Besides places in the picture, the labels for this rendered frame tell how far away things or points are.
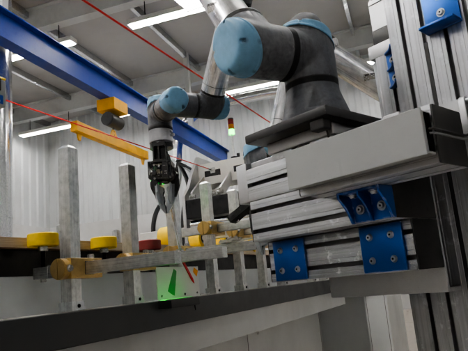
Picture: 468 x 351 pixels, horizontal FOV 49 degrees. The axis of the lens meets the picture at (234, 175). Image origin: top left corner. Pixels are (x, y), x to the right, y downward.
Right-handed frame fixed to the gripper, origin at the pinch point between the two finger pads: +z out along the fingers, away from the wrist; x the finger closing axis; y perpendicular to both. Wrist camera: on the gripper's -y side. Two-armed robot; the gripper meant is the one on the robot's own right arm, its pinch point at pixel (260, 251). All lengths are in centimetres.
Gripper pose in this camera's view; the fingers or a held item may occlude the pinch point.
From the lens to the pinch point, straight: 167.2
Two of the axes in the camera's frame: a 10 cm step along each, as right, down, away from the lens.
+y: 9.0, -1.9, -4.0
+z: 1.1, 9.7, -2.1
